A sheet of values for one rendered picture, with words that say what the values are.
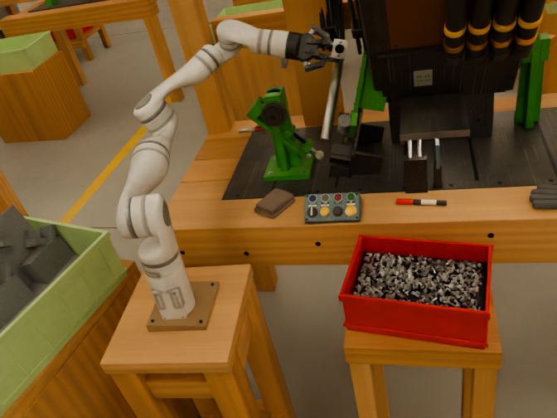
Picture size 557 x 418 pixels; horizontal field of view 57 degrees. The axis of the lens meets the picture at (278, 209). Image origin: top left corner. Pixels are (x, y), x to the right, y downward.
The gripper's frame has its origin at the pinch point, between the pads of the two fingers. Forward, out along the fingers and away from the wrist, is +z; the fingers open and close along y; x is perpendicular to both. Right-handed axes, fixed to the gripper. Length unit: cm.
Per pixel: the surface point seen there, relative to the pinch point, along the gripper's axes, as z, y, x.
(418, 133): 23.6, -24.3, -19.1
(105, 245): -55, -66, -1
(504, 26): 34, -5, -39
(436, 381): 56, -97, 62
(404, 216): 25, -43, -5
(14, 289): -76, -82, -5
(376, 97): 13.0, -12.6, -4.5
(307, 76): -10.0, 2.3, 31.3
